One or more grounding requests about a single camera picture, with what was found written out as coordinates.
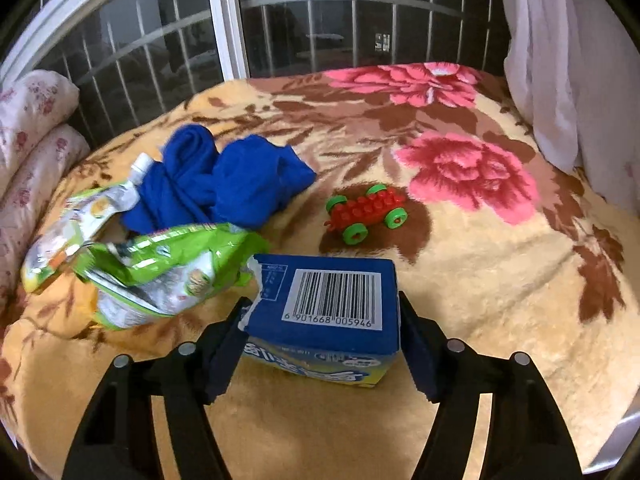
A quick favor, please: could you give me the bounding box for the blue barcode carton box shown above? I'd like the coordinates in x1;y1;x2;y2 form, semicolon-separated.
239;255;400;388

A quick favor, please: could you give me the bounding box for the blue cloth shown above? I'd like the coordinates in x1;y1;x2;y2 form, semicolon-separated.
122;124;316;234

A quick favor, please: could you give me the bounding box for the green crumpled snack bag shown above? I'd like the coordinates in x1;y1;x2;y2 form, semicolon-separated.
74;223;269;330

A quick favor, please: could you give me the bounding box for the beige floral fleece blanket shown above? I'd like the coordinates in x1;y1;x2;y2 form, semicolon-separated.
1;66;639;479

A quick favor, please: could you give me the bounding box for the green white spout pouch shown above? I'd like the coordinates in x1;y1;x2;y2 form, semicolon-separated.
21;153;155;294

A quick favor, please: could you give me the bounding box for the red green toy car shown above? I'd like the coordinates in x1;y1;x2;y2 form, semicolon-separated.
324;184;408;246

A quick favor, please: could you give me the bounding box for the pink floral folded quilt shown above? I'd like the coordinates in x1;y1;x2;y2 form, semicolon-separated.
1;70;89;307

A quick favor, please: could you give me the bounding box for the white curtain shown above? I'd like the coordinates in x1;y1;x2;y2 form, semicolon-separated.
503;0;639;214

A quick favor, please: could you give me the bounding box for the white bed frame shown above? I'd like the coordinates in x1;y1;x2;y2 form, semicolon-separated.
584;403;639;474

